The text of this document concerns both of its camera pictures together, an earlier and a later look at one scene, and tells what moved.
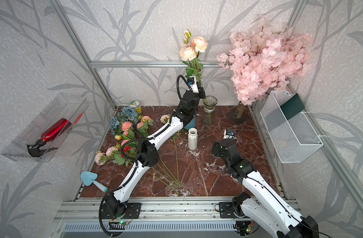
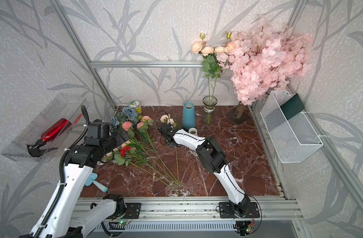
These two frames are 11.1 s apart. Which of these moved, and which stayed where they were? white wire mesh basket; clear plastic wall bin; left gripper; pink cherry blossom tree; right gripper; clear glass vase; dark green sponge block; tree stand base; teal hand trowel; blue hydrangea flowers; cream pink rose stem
Moved: left gripper; cream pink rose stem; right gripper
Stayed: blue hydrangea flowers; tree stand base; teal hand trowel; white wire mesh basket; clear glass vase; clear plastic wall bin; pink cherry blossom tree; dark green sponge block
